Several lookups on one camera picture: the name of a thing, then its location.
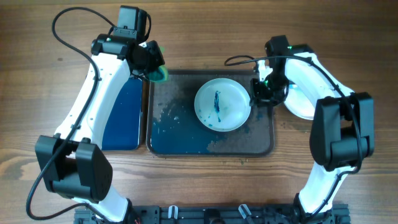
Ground dark brown serving tray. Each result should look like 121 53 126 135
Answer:
146 70 274 157

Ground left black cable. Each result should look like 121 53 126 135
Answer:
25 6 118 221

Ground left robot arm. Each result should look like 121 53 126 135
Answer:
35 6 168 223

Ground white plate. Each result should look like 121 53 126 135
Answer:
193 78 251 132
284 84 315 120

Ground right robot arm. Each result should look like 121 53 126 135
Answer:
250 35 374 223

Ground green sponge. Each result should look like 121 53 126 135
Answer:
147 65 169 83

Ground black water tray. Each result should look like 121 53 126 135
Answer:
102 78 143 151

